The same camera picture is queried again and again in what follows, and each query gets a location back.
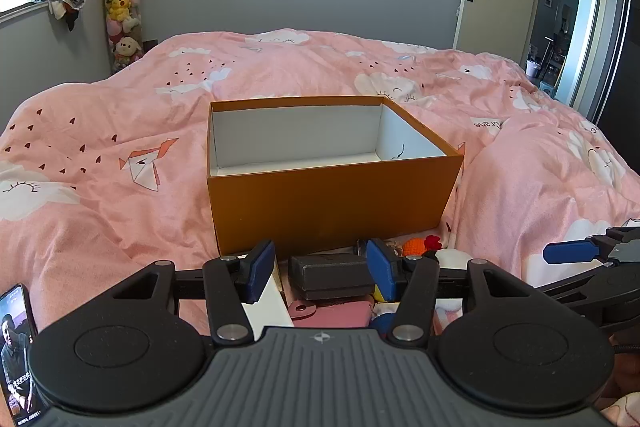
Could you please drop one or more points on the white case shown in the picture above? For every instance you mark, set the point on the white case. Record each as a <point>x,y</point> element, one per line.
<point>270,309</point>

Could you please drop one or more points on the dark grey box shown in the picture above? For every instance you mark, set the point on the dark grey box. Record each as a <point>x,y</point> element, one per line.
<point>330,277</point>

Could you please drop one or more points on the clear tube of plush toys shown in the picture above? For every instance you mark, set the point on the clear tube of plush toys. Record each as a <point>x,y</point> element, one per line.
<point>122,7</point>

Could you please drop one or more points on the trash bin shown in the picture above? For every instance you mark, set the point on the trash bin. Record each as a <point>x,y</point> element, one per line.
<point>533,69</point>

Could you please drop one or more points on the orange cardboard box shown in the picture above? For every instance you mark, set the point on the orange cardboard box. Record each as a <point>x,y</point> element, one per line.
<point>325,207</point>

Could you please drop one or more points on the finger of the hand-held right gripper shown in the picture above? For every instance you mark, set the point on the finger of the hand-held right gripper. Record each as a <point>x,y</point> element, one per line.
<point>590,282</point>
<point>570,251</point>

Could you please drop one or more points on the pink pouch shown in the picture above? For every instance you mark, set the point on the pink pouch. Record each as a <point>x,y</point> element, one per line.
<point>340,314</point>

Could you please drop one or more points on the orange crochet ball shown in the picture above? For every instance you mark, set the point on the orange crochet ball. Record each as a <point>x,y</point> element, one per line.
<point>414,248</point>

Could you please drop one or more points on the smartphone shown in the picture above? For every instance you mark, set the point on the smartphone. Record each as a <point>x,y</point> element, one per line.
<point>15,347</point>

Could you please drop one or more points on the sliding door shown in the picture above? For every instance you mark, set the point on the sliding door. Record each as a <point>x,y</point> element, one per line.
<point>620,57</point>

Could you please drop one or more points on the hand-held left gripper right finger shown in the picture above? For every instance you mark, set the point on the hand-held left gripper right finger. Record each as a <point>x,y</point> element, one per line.
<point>380,269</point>

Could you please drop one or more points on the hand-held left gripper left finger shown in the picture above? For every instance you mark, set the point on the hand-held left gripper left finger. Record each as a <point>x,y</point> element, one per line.
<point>262,269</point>

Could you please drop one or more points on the pink printed blanket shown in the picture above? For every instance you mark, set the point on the pink printed blanket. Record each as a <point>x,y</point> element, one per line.
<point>125,117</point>

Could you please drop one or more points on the blue round object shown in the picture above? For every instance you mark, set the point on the blue round object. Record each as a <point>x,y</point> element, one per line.
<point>385,323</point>

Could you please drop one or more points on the white soft toy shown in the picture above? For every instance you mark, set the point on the white soft toy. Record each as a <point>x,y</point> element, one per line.
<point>452,259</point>

